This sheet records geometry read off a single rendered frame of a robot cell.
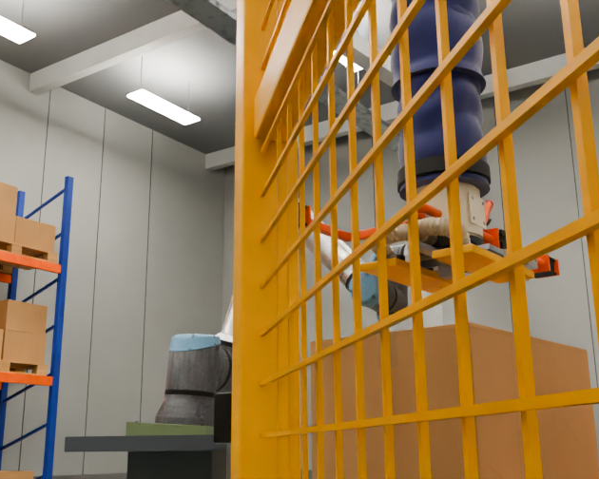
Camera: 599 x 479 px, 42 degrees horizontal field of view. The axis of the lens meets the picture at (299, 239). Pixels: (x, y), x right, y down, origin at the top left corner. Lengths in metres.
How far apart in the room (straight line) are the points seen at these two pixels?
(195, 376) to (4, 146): 9.72
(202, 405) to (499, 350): 0.99
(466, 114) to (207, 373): 1.04
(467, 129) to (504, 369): 0.60
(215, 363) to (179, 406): 0.17
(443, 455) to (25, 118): 11.01
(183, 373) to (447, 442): 0.99
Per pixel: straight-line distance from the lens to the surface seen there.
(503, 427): 1.60
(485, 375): 1.55
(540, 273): 2.42
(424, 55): 1.98
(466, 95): 1.94
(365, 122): 9.56
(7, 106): 12.04
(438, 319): 5.08
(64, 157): 12.45
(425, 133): 1.90
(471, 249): 1.68
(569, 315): 11.55
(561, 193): 11.94
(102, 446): 2.18
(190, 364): 2.29
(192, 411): 2.26
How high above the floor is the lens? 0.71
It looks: 15 degrees up
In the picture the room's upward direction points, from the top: 1 degrees counter-clockwise
